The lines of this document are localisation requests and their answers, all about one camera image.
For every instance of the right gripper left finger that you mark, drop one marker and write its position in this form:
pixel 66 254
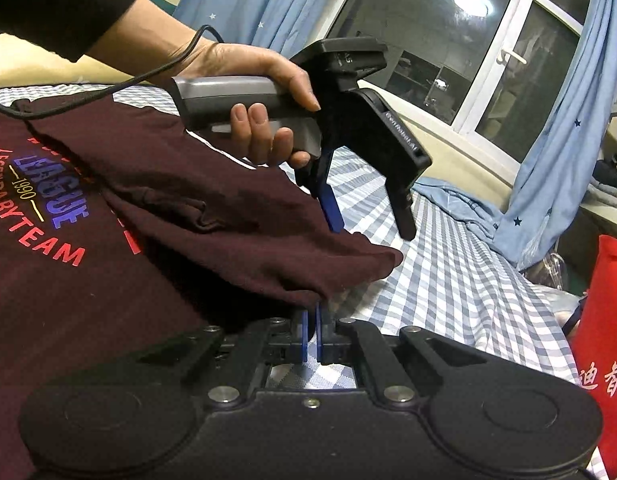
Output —
pixel 135 413

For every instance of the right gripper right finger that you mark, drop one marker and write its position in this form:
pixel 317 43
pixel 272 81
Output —
pixel 487 414

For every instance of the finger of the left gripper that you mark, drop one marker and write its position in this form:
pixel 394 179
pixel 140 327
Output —
pixel 401 201
pixel 314 177

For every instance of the dark maroon printed t-shirt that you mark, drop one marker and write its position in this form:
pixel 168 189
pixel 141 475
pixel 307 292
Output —
pixel 118 229

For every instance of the clothes pile on shelf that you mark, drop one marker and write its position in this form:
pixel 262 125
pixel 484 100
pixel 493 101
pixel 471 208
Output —
pixel 605 171

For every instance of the person's left hand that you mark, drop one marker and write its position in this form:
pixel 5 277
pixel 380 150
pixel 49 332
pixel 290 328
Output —
pixel 251 135

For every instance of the red fabric bag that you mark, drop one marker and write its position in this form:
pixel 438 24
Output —
pixel 595 346

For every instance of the white framed window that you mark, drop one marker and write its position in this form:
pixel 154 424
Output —
pixel 475 78

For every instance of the clear plastic bottle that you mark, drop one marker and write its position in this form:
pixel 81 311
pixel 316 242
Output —
pixel 551 272

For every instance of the right blue star curtain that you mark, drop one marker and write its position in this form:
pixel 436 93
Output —
pixel 554 176

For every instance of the yellow avocado print quilt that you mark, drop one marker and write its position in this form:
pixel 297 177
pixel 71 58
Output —
pixel 24 64

